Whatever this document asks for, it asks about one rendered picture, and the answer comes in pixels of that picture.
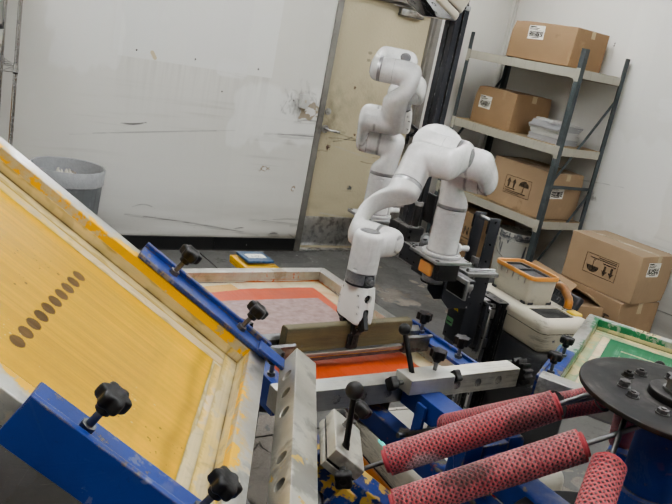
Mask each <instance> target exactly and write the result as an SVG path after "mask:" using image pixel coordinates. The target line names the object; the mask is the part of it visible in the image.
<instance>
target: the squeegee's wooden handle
mask: <svg viewBox="0 0 672 504"><path fill-rule="evenodd" d="M403 323H407V324H408V325H410V327H411V328H412V324H413V321H412V319H411V318H409V317H408V316H406V317H391V318H376V319H372V322H371V324H370V325H368V331H367V332H362V333H361V335H359V338H358V343H357V347H363V346H374V345H385V344H396V343H400V344H401V345H402V346H403V344H404V339H403V335H401V334H400V333H399V330H398V328H399V326H400V325H401V324H403ZM350 328H351V322H350V321H348V320H347V321H332V322H318V323H303V324H288V325H283V326H282V328H281V334H280V340H279V345H283V344H296V346H297V347H295V348H294V350H295V349H296V348H298V349H299V350H300V351H301V352H309V351H319V350H330V349H341V348H345V346H346V341H347V336H348V334H350Z"/></svg>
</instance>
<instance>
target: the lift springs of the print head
mask: <svg viewBox="0 0 672 504"><path fill-rule="evenodd" d="M607 411H609V410H608V409H607V408H606V407H604V406H603V405H601V404H600V403H599V402H598V401H596V400H595V399H594V398H593V397H592V396H591V395H590V394H589V393H588V392H587V391H586V390H585V388H584V387H581V388H577V389H572V390H567V391H562V392H557V391H556V390H551V391H550V390H549V391H546V392H542V393H537V394H533V395H528V396H523V397H519V398H514V399H510V400H505V401H500V402H496V403H491V404H487V405H482V406H477V407H473V408H468V409H464V410H459V411H454V412H450V413H445V414H442V415H441V416H440V417H439V418H438V420H437V426H436V427H431V428H426V429H421V430H416V431H411V432H406V435H407V436H410V435H414V436H411V437H408V438H405V439H402V440H399V441H396V442H393V443H390V444H387V445H384V446H383V450H381V456H382V459H383V460H380V461H377V462H374V463H371V464H368V465H365V466H364V471H366V470H369V469H372V468H375V467H378V466H381V465H385V468H386V471H387V473H390V472H391V474H392V475H396V474H399V473H402V472H405V471H408V470H411V469H414V468H417V467H420V466H423V465H426V464H429V463H433V462H436V461H439V460H442V459H445V458H448V457H451V456H454V455H457V454H460V453H463V452H466V451H469V450H472V449H475V448H478V447H481V446H484V445H487V444H490V443H493V442H496V441H499V440H502V439H505V438H508V437H511V436H514V435H517V434H520V433H523V432H526V431H529V430H533V429H536V428H539V427H542V426H545V425H548V424H551V423H554V422H557V421H560V420H562V419H567V418H573V417H579V416H585V415H590V414H596V413H602V412H607ZM639 429H642V428H640V427H638V426H636V425H634V424H632V423H630V422H628V421H627V420H625V419H623V418H621V417H620V416H618V415H616V414H615V413H614V416H613V420H612V424H611V429H610V433H609V434H606V435H603V436H600V437H596V438H593V439H590V440H587V441H586V439H585V437H584V435H583V433H582V432H581V431H580V432H578V431H577V430H576V429H572V430H569V431H566V432H563V433H560V434H557V435H554V436H551V437H548V438H545V439H542V440H539V441H536V442H533V443H530V444H527V445H524V446H521V447H518V448H515V449H511V450H508V451H505V452H502V453H499V454H496V455H493V456H490V457H487V458H484V459H481V460H478V461H475V462H472V463H469V464H466V465H463V466H460V467H457V468H454V469H451V470H448V471H445V472H442V473H439V474H435V475H432V476H429V477H426V478H423V479H420V480H417V481H414V482H411V483H408V484H405V485H402V486H399V487H396V488H393V489H391V490H390V491H391V494H388V498H389V503H390V504H461V503H464V502H467V501H471V500H474V499H477V498H480V497H483V496H486V495H489V494H492V493H495V492H498V491H501V490H504V489H507V488H510V487H514V486H517V485H520V484H523V483H526V482H529V481H532V480H535V479H538V478H541V477H544V476H547V475H550V474H553V473H557V472H560V471H563V470H566V469H569V468H572V467H575V466H578V465H581V464H584V463H587V462H589V458H588V457H591V452H590V449H589V446H590V445H593V444H596V443H599V442H602V441H605V440H608V439H609V443H610V445H612V448H611V451H610V452H597V453H595V454H593V455H592V457H591V460H590V462H589V465H588V468H587V470H586V473H585V476H584V479H583V481H582V484H581V487H580V490H579V492H578V495H577V498H576V501H575V503H574V504H617V501H618V498H619V495H620V492H621V489H622V486H623V483H624V480H625V477H626V474H627V466H626V464H625V463H624V462H623V460H622V459H621V458H620V457H618V456H617V455H616V452H617V449H618V447H621V448H623V449H626V448H627V449H628V450H629V448H630V445H631V442H632V439H633V436H634V433H635V431H636V430H639ZM415 434H417V435H415Z"/></svg>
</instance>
